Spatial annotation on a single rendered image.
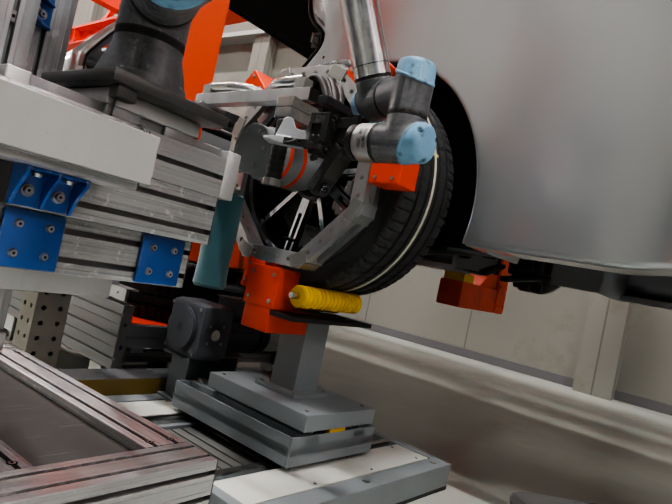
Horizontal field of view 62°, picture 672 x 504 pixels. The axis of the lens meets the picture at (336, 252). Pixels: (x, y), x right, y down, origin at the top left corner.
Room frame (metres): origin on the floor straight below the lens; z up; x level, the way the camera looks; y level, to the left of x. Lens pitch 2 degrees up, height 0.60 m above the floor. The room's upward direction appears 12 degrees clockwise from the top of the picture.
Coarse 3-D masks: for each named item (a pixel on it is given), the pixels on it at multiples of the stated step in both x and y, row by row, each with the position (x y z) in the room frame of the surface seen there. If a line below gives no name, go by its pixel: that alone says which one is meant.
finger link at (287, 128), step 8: (288, 120) 1.14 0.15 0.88; (280, 128) 1.14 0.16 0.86; (288, 128) 1.14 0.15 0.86; (296, 128) 1.14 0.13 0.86; (264, 136) 1.15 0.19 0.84; (272, 136) 1.14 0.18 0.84; (280, 136) 1.13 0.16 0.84; (288, 136) 1.14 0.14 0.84; (296, 136) 1.14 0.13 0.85; (304, 136) 1.13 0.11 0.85; (280, 144) 1.14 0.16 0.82
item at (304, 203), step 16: (256, 192) 1.72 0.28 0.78; (272, 192) 1.78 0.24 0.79; (288, 192) 1.84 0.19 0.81; (304, 192) 1.62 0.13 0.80; (336, 192) 1.52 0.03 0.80; (256, 208) 1.70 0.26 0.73; (272, 208) 1.76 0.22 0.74; (288, 208) 1.83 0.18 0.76; (304, 208) 1.59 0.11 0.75; (320, 208) 1.55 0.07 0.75; (256, 224) 1.68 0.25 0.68; (272, 224) 1.73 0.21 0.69; (288, 224) 1.80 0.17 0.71; (304, 224) 1.60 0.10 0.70; (320, 224) 1.54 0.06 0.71; (272, 240) 1.65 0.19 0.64; (304, 240) 1.81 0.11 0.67
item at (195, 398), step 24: (192, 384) 1.74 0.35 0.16; (192, 408) 1.65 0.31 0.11; (216, 408) 1.58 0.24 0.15; (240, 408) 1.60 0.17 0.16; (240, 432) 1.51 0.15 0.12; (264, 432) 1.46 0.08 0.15; (288, 432) 1.47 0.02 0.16; (312, 432) 1.47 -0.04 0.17; (336, 432) 1.53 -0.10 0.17; (360, 432) 1.62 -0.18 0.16; (264, 456) 1.44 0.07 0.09; (288, 456) 1.39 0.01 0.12; (312, 456) 1.47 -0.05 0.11; (336, 456) 1.55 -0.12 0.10
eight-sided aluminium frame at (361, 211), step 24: (288, 72) 1.55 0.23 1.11; (312, 72) 1.49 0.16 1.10; (336, 72) 1.43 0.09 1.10; (240, 120) 1.65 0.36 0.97; (264, 120) 1.65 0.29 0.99; (384, 120) 1.37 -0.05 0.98; (360, 168) 1.35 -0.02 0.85; (240, 192) 1.68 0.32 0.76; (360, 192) 1.34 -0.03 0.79; (360, 216) 1.34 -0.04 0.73; (240, 240) 1.59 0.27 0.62; (312, 240) 1.41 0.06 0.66; (336, 240) 1.39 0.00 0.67; (288, 264) 1.45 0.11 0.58; (312, 264) 1.44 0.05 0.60
